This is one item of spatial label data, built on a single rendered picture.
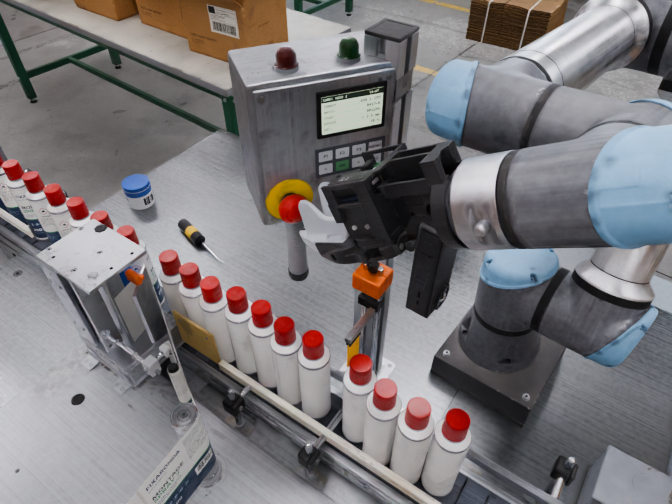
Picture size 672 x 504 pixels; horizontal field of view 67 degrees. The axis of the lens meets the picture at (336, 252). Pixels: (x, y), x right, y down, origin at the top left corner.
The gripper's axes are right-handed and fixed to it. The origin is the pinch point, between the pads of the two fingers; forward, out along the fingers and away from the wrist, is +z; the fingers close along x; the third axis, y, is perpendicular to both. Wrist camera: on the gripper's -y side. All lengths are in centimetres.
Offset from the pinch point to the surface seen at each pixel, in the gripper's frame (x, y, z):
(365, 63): -12.8, 13.5, -5.7
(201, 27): -113, 35, 144
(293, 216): -2.1, 1.7, 4.2
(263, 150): -2.1, 10.2, 3.4
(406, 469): 0.4, -41.6, 5.8
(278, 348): -0.5, -20.3, 21.6
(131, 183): -26, 4, 91
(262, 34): -124, 22, 124
